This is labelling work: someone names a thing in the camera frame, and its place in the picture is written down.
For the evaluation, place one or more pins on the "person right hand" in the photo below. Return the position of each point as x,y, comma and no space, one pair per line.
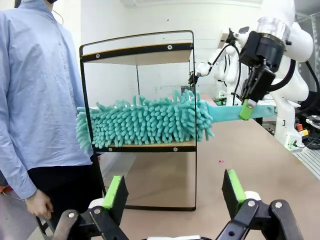
38,203

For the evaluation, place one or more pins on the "person right forearm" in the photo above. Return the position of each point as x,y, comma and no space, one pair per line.
15,155

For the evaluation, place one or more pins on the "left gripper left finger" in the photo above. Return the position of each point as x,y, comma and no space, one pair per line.
116,197

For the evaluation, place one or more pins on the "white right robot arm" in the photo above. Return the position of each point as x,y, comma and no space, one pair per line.
295,90

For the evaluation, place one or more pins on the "person in blue shirt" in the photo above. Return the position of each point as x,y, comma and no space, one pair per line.
37,87

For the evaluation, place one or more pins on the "black crate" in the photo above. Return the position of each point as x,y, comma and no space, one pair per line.
186,90

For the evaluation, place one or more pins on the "white control box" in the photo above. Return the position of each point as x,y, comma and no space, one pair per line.
293,141

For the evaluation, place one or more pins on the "red emergency stop button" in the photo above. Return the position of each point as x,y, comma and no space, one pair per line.
302,127

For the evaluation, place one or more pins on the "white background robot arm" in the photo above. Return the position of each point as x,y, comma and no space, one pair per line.
225,72

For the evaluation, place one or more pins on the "teal microfibre duster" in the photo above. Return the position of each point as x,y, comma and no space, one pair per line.
150,122

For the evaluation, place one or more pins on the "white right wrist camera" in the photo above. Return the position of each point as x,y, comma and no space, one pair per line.
237,36

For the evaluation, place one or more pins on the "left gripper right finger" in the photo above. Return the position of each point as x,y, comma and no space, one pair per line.
233,190

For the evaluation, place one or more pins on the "two-tier wooden black-frame shelf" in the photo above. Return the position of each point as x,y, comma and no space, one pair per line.
140,52

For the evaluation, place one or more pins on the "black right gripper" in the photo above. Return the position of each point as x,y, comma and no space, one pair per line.
265,55

